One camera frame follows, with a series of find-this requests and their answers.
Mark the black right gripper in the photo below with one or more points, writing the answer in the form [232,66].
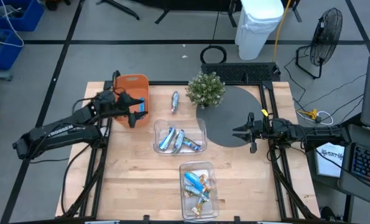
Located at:
[264,130]

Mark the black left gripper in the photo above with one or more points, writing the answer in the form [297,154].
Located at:
[107,104]

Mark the bright blue granola bar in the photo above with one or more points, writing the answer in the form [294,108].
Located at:
[142,104]

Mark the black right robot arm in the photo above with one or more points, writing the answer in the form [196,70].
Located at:
[312,135]

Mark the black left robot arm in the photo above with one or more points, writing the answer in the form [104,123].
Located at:
[63,132]

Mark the round grey placemat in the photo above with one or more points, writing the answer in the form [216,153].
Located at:
[228,124]

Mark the orange plastic bin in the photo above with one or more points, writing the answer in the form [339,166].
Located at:
[132,84]

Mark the yellow tape tag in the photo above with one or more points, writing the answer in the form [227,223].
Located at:
[264,112]

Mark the clear plastic bin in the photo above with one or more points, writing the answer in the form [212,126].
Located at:
[214,202]
[187,124]

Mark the potted plant white flowers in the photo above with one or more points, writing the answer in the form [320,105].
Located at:
[205,90]

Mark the black perforated crate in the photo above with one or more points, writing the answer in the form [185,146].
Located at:
[240,72]

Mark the yellow power plug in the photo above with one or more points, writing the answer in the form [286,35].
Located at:
[309,114]

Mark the white printed paper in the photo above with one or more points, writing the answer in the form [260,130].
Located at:
[329,161]

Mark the black stand legs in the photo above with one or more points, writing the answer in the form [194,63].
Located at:
[122,9]

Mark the white trash can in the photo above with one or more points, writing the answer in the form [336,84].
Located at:
[256,28]

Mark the grey desk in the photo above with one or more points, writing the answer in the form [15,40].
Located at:
[346,183]

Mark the black floor fan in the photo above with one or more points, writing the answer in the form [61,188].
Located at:
[326,37]

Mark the backlit black keyboard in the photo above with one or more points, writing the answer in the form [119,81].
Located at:
[368,165]

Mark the blue storage bin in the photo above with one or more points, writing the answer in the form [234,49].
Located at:
[16,15]
[7,53]

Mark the black metal rig frame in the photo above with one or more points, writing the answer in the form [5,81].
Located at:
[276,174]

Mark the black table edge bracket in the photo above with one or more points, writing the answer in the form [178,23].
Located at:
[146,218]
[237,218]

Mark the silver strip on frame post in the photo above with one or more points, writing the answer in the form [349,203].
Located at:
[270,222]
[102,222]

